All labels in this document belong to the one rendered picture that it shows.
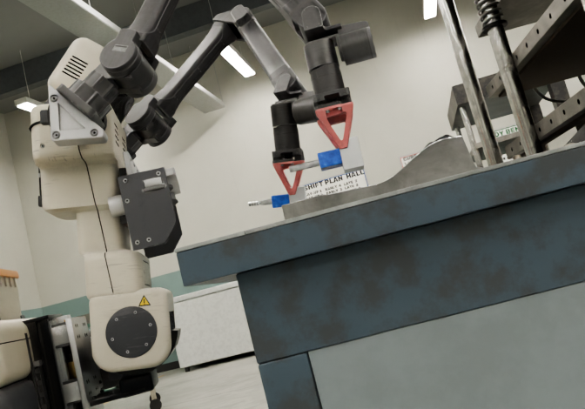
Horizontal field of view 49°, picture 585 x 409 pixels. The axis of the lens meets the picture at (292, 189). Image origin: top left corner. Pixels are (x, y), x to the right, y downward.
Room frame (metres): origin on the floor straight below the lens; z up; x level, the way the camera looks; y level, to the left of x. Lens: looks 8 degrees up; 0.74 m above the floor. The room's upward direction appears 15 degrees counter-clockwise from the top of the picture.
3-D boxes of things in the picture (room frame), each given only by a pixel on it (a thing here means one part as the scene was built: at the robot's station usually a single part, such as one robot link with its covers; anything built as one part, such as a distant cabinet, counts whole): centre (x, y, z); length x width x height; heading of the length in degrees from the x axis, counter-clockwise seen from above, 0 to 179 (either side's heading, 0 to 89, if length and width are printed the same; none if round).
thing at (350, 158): (1.14, -0.07, 0.93); 0.13 x 0.05 x 0.05; 87
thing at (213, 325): (8.40, 1.11, 0.47); 1.52 x 0.77 x 0.94; 80
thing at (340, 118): (1.15, -0.11, 0.99); 0.07 x 0.07 x 0.09; 87
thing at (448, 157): (1.36, -0.23, 0.87); 0.50 x 0.26 x 0.14; 87
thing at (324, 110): (1.12, -0.11, 0.99); 0.07 x 0.07 x 0.09; 87
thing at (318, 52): (1.13, -0.12, 1.12); 0.07 x 0.06 x 0.07; 80
